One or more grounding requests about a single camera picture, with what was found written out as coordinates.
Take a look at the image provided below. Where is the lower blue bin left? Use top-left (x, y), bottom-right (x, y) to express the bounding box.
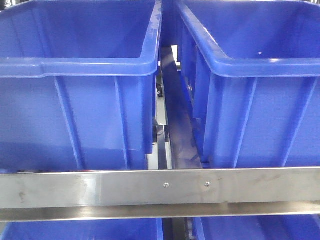
top-left (0, 218), bottom-right (164, 240)

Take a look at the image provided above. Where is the upper shelf blue bin right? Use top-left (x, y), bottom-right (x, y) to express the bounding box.
top-left (176, 0), bottom-right (320, 169)

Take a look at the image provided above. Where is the shelf blue bin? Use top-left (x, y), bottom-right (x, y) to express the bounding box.
top-left (176, 0), bottom-right (320, 169)
top-left (0, 0), bottom-right (163, 172)

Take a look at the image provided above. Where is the upper shelf blue bin left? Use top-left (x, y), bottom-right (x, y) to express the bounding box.
top-left (0, 0), bottom-right (163, 172)

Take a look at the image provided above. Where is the lower blue bin right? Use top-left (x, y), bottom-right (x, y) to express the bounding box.
top-left (192, 215), bottom-right (320, 240)

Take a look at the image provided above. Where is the steel shelf front rail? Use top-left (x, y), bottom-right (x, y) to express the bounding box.
top-left (0, 167), bottom-right (320, 222)

